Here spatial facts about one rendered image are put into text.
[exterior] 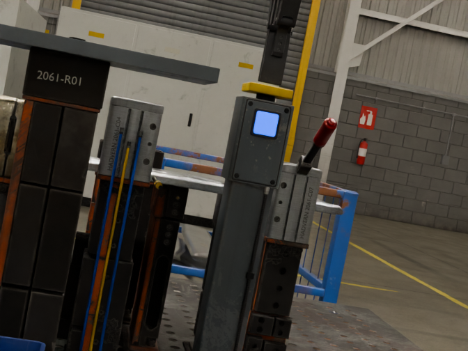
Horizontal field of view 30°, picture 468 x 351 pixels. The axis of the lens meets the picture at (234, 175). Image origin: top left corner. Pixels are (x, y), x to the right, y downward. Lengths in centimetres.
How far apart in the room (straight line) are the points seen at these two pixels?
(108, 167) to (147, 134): 8
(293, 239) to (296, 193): 7
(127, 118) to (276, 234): 28
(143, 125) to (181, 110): 800
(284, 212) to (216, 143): 802
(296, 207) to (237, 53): 808
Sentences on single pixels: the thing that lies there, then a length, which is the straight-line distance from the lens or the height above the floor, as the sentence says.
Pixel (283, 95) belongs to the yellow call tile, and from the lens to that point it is 115.
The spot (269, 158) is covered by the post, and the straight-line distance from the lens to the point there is 114.
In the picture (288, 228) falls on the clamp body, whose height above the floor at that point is 96.
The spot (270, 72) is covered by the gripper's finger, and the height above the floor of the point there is 118.
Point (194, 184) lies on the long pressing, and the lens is 141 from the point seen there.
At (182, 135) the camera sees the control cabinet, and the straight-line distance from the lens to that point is 928.
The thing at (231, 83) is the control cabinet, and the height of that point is 156.
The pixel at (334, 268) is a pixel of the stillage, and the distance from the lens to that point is 334.
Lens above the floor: 110
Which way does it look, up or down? 3 degrees down
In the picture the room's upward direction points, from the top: 11 degrees clockwise
